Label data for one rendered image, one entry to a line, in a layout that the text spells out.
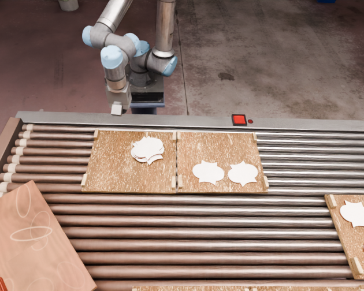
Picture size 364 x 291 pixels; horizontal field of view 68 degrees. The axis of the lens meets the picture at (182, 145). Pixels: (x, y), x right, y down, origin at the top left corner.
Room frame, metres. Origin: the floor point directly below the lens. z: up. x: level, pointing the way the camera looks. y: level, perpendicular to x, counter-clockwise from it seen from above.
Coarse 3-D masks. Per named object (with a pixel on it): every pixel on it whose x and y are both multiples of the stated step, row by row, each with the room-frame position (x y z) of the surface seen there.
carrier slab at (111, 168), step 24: (96, 144) 0.79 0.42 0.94; (120, 144) 0.80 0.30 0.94; (168, 144) 0.83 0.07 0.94; (96, 168) 0.65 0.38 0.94; (120, 168) 0.66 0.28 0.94; (144, 168) 0.67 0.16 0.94; (168, 168) 0.69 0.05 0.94; (120, 192) 0.54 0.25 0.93; (144, 192) 0.55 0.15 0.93; (168, 192) 0.56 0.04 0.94
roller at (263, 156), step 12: (84, 156) 0.74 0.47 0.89; (264, 156) 0.82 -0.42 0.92; (276, 156) 0.82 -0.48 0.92; (288, 156) 0.83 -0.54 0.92; (300, 156) 0.84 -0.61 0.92; (312, 156) 0.84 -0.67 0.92; (324, 156) 0.85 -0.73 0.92; (336, 156) 0.86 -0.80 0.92; (348, 156) 0.86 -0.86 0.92; (360, 156) 0.87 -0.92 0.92
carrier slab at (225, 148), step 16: (192, 144) 0.84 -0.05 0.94; (208, 144) 0.85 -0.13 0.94; (224, 144) 0.86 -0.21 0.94; (240, 144) 0.87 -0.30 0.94; (256, 144) 0.88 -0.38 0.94; (192, 160) 0.74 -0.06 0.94; (208, 160) 0.75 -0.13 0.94; (224, 160) 0.76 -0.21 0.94; (240, 160) 0.77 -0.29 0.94; (256, 160) 0.78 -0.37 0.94; (192, 176) 0.65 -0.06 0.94; (224, 176) 0.67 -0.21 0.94; (192, 192) 0.57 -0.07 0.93; (208, 192) 0.58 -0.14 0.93; (224, 192) 0.59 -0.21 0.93; (240, 192) 0.59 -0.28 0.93; (256, 192) 0.60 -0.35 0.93
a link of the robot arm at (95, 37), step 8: (112, 0) 1.09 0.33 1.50; (120, 0) 1.10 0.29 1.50; (128, 0) 1.12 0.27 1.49; (112, 8) 1.06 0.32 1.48; (120, 8) 1.07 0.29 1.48; (104, 16) 1.02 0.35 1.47; (112, 16) 1.03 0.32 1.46; (120, 16) 1.06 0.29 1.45; (96, 24) 0.99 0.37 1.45; (104, 24) 0.99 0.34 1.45; (112, 24) 1.01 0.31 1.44; (88, 32) 0.95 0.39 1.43; (96, 32) 0.95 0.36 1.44; (104, 32) 0.95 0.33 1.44; (112, 32) 0.99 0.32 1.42; (88, 40) 0.93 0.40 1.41; (96, 40) 0.93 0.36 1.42; (104, 40) 0.92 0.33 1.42; (96, 48) 0.94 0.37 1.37
